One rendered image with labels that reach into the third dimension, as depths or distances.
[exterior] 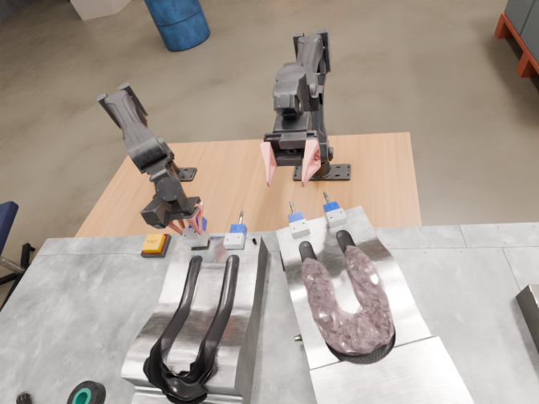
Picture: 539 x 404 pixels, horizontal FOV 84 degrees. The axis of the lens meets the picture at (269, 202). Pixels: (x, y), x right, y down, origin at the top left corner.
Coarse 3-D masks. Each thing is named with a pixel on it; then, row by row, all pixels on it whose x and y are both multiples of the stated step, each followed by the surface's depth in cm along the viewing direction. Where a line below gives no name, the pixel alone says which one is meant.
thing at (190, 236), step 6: (204, 222) 86; (186, 228) 83; (192, 228) 83; (204, 228) 85; (186, 234) 82; (192, 234) 82; (198, 234) 82; (204, 234) 84; (186, 240) 82; (192, 240) 82; (198, 240) 81; (204, 240) 84; (192, 246) 86; (198, 246) 86
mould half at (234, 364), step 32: (192, 256) 85; (224, 256) 83; (256, 256) 80; (256, 288) 77; (160, 320) 74; (192, 320) 72; (256, 320) 75; (128, 352) 67; (192, 352) 64; (224, 352) 63; (256, 352) 74; (224, 384) 59
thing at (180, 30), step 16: (144, 0) 368; (160, 0) 356; (176, 0) 360; (192, 0) 373; (160, 16) 372; (176, 16) 371; (192, 16) 380; (160, 32) 394; (176, 32) 384; (192, 32) 390; (208, 32) 410; (176, 48) 401
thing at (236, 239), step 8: (240, 216) 89; (232, 224) 87; (240, 224) 86; (232, 232) 85; (240, 232) 85; (224, 240) 82; (232, 240) 82; (240, 240) 81; (232, 248) 83; (240, 248) 83
